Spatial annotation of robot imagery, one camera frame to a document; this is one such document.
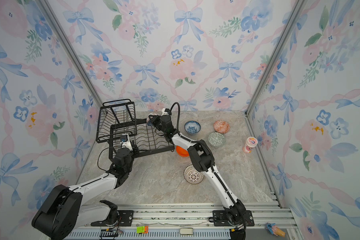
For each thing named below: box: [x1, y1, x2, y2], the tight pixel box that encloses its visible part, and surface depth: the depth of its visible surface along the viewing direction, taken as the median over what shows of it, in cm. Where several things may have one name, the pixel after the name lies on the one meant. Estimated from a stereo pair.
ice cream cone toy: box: [265, 221, 286, 238], surface depth 71 cm
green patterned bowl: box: [208, 131, 226, 148], surface depth 105 cm
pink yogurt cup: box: [242, 136, 258, 154], surface depth 94 cm
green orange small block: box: [136, 225, 149, 234], surface depth 71 cm
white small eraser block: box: [179, 227, 194, 235], surface depth 71 cm
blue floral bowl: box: [184, 120, 201, 135], surface depth 111 cm
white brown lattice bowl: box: [183, 164, 205, 185], surface depth 87 cm
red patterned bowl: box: [213, 120, 230, 134], surface depth 112 cm
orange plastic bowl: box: [176, 145, 190, 157], surface depth 97 cm
